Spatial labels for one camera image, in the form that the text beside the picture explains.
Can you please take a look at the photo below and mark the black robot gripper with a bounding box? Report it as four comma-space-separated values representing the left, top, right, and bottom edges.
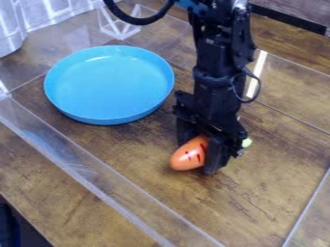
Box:
172, 78, 247, 175

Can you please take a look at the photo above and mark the orange toy carrot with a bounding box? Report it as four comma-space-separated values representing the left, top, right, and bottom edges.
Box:
167, 116, 255, 172

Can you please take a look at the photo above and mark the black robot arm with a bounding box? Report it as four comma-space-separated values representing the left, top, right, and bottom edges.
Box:
172, 0, 257, 175

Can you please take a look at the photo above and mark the blue round plastic tray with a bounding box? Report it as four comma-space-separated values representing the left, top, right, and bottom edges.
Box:
44, 45, 175, 125

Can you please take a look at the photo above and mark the dark baseboard strip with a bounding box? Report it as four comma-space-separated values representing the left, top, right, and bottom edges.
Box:
251, 4, 326, 36

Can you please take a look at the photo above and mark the white checked curtain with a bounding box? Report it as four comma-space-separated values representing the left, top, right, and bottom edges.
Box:
0, 0, 102, 58

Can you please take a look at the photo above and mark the clear acrylic barrier wall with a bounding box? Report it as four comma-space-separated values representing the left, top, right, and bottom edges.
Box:
0, 0, 330, 247

